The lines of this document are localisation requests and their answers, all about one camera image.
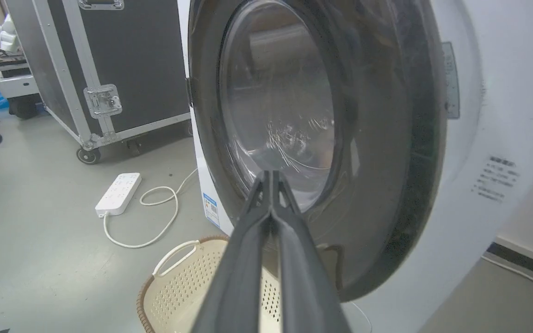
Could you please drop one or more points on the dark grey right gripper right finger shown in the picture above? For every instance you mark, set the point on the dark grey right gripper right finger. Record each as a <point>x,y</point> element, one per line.
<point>303,277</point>

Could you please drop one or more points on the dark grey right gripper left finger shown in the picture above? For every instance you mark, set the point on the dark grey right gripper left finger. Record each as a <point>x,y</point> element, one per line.
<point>236,277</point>

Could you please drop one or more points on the round dark washing machine door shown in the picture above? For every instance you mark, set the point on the round dark washing machine door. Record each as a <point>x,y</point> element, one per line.
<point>377,138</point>

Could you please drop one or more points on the white washing machine body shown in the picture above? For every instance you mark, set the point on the white washing machine body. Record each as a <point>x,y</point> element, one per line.
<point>493,194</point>

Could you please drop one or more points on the cream plastic laundry basket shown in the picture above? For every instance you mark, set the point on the cream plastic laundry basket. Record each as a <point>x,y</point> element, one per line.
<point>178,296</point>

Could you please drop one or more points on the black flight case with wheels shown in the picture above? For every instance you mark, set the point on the black flight case with wheels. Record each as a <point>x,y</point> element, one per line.
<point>123,64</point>

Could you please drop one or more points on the white cart with equipment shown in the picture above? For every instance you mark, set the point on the white cart with equipment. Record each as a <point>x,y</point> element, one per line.
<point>12,69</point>

